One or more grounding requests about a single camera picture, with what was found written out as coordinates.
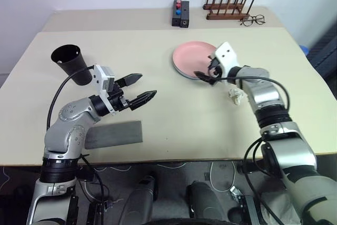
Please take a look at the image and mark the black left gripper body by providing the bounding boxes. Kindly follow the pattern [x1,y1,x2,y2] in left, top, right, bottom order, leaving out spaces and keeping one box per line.
[106,84,132,113]

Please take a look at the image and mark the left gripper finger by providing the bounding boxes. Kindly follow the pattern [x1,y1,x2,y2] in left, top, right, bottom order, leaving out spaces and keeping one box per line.
[128,90,158,111]
[115,73,144,88]

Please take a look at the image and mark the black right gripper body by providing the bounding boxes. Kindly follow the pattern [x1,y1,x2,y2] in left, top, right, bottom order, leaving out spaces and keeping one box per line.
[207,58,224,86]

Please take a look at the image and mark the pink plate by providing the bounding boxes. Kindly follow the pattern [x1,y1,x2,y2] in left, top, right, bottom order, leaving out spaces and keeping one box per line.
[172,41,218,80]

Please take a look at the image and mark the blue plate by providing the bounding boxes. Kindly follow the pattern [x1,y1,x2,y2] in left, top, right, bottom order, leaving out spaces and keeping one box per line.
[173,61,201,82]

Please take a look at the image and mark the crumpled white paper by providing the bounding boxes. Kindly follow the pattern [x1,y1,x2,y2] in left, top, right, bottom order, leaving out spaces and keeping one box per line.
[227,87,249,106]

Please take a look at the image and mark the brown wooden peg rack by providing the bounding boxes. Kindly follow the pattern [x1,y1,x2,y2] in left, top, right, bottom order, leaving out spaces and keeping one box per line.
[202,0,256,21]

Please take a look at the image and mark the black box with buttons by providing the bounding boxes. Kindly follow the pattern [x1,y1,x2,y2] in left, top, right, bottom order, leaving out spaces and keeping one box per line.
[171,0,183,27]

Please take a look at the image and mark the plain black box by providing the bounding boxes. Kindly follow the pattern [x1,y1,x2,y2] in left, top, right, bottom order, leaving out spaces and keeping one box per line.
[179,1,191,29]

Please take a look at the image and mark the thin-framed clear eyeglasses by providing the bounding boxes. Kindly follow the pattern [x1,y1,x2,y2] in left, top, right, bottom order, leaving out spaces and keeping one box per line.
[239,14,266,27]

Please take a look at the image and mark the black plastic cup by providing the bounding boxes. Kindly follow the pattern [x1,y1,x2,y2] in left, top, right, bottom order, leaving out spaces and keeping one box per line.
[50,44,94,87]

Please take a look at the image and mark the dark rounded shape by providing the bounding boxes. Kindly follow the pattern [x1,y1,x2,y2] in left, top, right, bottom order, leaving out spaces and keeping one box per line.
[118,174,160,225]
[186,181,227,225]

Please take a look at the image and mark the dark ribbed object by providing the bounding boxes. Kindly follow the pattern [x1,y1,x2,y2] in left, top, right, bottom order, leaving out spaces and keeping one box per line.
[306,28,337,81]

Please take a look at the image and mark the silver metal connector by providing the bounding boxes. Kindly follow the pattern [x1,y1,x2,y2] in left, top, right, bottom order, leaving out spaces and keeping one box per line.
[229,186,243,201]

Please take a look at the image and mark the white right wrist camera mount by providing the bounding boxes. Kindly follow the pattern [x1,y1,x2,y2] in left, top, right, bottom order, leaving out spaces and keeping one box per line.
[212,42,241,79]

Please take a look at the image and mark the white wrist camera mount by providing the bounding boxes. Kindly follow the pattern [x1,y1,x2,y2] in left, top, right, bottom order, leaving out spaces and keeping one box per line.
[212,42,241,79]
[92,64,117,116]

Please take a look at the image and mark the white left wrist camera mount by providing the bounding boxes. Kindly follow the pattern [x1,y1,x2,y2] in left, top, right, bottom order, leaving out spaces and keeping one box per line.
[92,64,117,116]

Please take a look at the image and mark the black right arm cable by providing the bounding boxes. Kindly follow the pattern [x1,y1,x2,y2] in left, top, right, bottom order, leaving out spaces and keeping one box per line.
[213,73,292,223]

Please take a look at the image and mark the white floor cable loop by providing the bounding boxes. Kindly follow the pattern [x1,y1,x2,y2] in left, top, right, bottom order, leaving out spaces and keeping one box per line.
[209,160,238,192]

